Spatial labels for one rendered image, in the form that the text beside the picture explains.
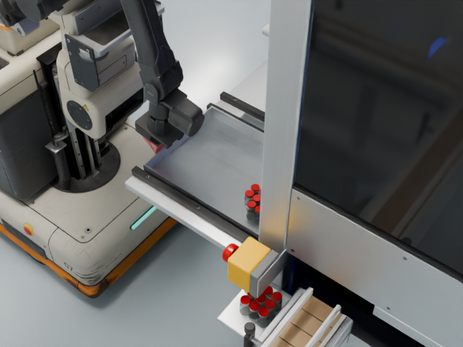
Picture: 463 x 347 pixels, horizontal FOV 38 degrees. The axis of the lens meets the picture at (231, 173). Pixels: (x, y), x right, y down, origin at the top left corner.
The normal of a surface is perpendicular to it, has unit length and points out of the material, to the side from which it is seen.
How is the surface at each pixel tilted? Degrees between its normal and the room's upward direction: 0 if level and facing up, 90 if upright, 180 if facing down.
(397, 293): 90
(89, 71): 90
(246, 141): 0
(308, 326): 0
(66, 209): 0
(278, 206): 90
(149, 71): 91
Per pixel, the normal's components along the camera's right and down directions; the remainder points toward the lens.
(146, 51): -0.57, 0.55
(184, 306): 0.00, -0.67
